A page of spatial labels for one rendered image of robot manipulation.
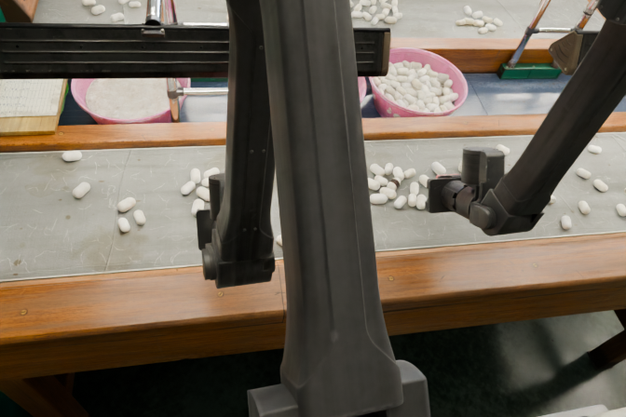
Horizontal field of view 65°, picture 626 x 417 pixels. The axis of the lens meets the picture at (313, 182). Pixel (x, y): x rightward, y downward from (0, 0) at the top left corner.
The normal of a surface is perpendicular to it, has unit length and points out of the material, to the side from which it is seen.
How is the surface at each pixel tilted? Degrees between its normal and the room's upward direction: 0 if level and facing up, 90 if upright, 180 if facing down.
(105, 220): 0
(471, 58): 90
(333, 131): 34
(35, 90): 0
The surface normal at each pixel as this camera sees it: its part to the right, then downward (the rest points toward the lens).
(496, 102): 0.12, -0.62
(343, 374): 0.29, -0.08
